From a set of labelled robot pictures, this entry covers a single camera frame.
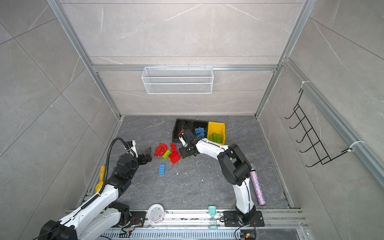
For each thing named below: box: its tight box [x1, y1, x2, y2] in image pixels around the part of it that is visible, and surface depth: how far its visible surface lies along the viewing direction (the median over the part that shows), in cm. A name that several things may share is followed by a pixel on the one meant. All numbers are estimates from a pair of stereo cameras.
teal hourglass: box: [208, 205, 218, 230], surface depth 75 cm
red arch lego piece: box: [153, 143, 168, 157], surface depth 100 cm
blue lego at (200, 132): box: [195, 126, 206, 137], surface depth 106 cm
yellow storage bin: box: [207, 121, 226, 145], surface depth 107 cm
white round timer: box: [147, 203, 166, 224], surface depth 75 cm
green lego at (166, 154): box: [162, 149, 171, 160], surface depth 97 cm
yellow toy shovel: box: [95, 165, 106, 193], surface depth 86 cm
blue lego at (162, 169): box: [159, 164, 166, 175], surface depth 92 cm
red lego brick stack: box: [168, 142, 182, 165], surface depth 97 cm
